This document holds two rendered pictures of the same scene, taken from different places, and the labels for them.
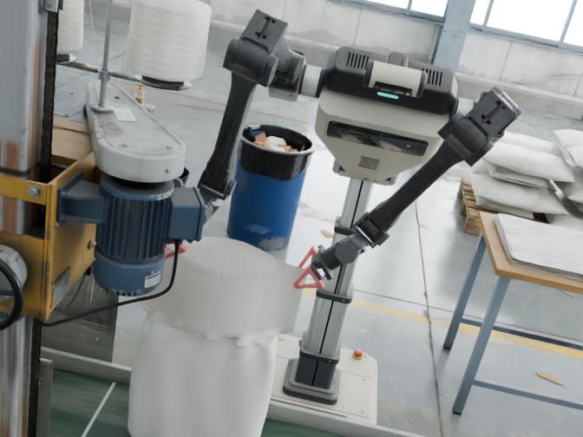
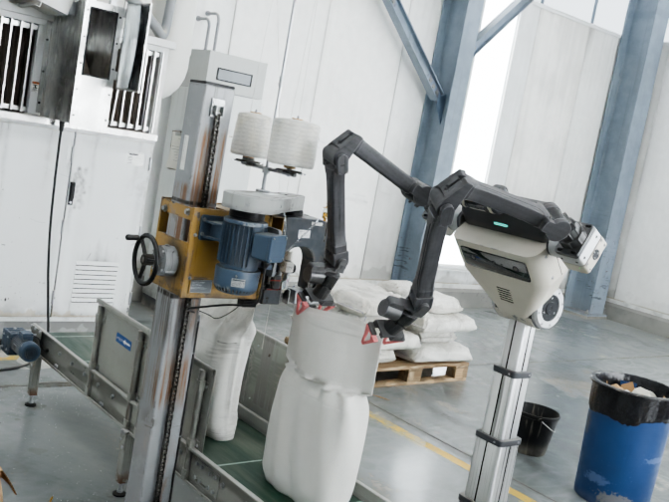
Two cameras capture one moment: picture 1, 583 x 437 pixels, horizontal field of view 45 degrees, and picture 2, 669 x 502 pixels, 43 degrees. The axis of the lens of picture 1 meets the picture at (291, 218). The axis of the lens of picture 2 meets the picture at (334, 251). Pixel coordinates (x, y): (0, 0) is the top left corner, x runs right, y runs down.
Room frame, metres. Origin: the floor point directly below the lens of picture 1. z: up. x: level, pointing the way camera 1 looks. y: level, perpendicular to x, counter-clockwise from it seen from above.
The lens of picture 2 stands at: (-0.31, -1.96, 1.64)
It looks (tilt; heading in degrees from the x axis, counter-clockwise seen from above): 7 degrees down; 48
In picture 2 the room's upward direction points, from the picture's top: 10 degrees clockwise
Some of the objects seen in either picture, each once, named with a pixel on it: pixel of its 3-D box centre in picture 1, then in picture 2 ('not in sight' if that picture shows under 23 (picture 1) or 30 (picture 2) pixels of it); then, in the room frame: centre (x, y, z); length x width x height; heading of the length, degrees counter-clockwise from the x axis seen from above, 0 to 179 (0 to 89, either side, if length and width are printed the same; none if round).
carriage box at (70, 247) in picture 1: (29, 213); (210, 248); (1.39, 0.57, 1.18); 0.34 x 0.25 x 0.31; 178
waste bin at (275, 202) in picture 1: (267, 188); (623, 441); (3.97, 0.18, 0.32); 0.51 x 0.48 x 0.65; 178
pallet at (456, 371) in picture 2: not in sight; (376, 358); (4.30, 2.42, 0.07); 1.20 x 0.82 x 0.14; 0
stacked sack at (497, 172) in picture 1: (511, 166); not in sight; (5.12, -1.53, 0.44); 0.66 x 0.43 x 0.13; 178
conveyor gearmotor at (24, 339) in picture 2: not in sight; (25, 343); (1.43, 2.14, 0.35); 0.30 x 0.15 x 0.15; 88
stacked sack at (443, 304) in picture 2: not in sight; (417, 296); (4.63, 2.43, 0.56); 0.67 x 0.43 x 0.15; 88
